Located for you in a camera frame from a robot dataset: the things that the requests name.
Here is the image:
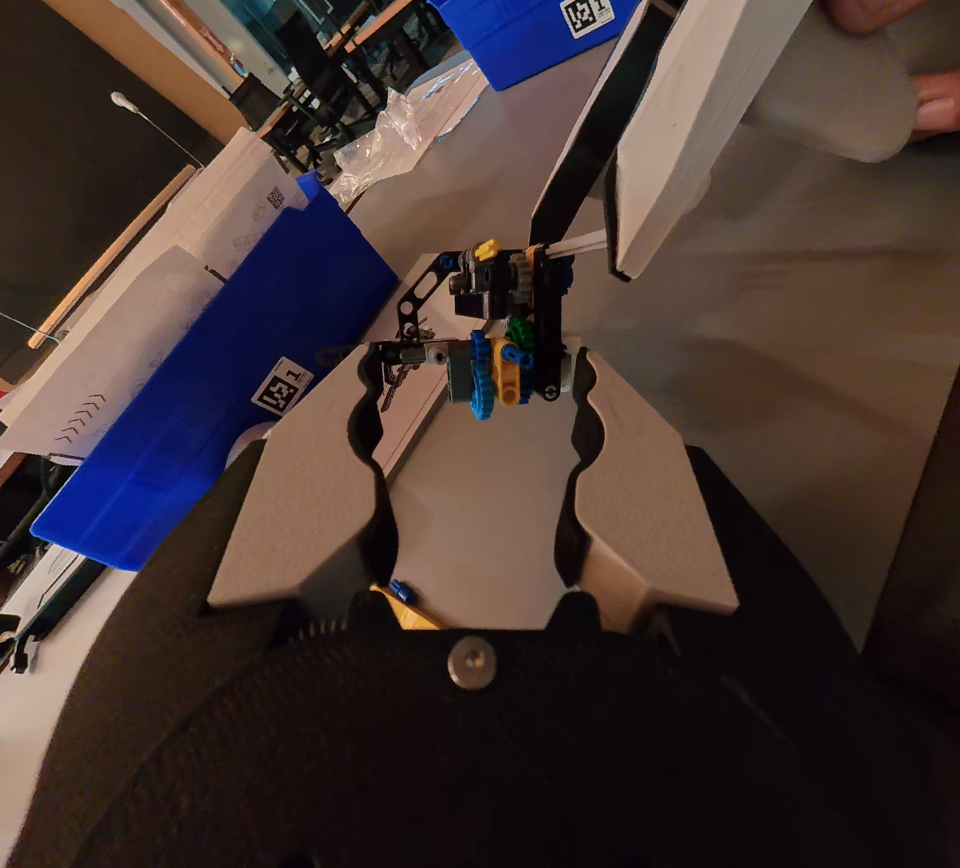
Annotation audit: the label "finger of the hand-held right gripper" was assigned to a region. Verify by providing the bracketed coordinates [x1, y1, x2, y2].
[527, 0, 710, 250]
[603, 0, 846, 281]

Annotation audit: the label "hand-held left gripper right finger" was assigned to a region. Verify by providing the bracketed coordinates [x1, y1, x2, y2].
[553, 349, 741, 632]

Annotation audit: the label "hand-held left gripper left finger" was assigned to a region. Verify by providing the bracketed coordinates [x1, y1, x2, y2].
[206, 343, 400, 620]

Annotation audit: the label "lego technic gear assembly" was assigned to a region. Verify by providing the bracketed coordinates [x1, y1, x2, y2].
[315, 234, 610, 422]

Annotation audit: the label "blue bin with paper bags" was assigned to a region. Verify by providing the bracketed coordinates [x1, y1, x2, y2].
[30, 170, 400, 572]

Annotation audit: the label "clear plastic bag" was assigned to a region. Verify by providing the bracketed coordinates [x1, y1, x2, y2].
[330, 61, 492, 209]

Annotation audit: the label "white paper sheets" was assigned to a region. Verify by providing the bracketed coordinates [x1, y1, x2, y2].
[0, 245, 226, 465]

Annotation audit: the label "black chair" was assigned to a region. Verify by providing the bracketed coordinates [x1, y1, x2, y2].
[273, 0, 391, 134]

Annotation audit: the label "thin white-tipped rod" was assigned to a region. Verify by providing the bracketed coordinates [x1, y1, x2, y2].
[110, 91, 205, 169]

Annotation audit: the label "black cable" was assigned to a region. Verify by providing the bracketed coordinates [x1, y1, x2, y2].
[0, 553, 102, 675]

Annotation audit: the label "black panel with wooden frame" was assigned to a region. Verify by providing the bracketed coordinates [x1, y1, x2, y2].
[0, 0, 249, 389]

